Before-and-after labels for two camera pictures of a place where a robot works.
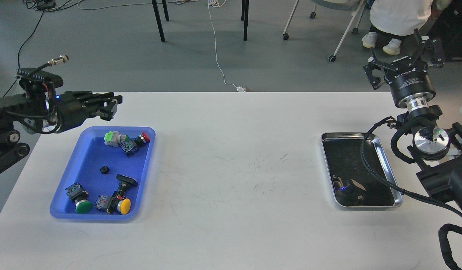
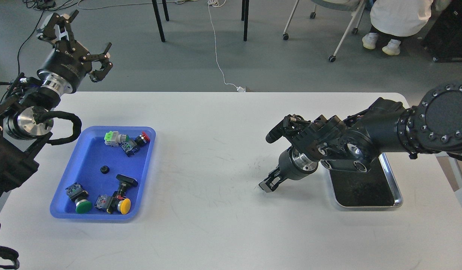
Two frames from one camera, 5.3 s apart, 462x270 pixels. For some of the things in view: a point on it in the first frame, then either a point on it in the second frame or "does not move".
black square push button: [125, 183] does not move
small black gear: [104, 170] does not move
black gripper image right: [411, 86] -> [292, 165]
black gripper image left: [74, 107] -> [68, 61]
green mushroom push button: [75, 192] does not move
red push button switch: [131, 145] does not move
